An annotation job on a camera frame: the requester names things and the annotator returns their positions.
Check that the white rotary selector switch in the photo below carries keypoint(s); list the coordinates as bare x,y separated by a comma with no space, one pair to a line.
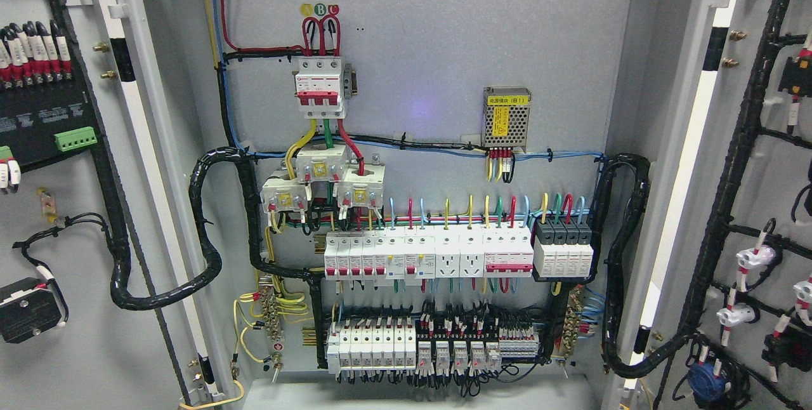
30,307

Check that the brass ground terminal bar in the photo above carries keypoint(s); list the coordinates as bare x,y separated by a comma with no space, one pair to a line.
571,327
269,314

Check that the white red main breaker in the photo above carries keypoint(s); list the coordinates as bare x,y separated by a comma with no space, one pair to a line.
324,84

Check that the white current transformer group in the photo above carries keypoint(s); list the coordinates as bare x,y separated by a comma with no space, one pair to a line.
323,172

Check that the black white surge protector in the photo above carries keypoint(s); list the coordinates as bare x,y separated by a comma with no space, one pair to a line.
563,252

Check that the brass ground terminal bar left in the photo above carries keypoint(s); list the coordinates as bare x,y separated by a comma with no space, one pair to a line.
269,314

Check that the white socket breaker row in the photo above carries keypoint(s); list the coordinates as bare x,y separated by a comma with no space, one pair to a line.
426,252

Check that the metal mesh power supply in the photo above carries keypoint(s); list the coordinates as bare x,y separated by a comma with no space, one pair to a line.
506,115

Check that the white lower breaker row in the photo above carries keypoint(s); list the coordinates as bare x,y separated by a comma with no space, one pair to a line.
365,348

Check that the black digital power meter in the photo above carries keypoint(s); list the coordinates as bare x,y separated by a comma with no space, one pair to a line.
32,116

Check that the black relay terminal row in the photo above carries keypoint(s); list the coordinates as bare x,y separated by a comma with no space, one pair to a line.
454,341

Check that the grey cabinet door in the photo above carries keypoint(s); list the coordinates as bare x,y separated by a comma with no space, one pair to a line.
106,357
710,306

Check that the brass ground terminal bar right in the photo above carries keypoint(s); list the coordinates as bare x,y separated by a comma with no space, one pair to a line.
571,327

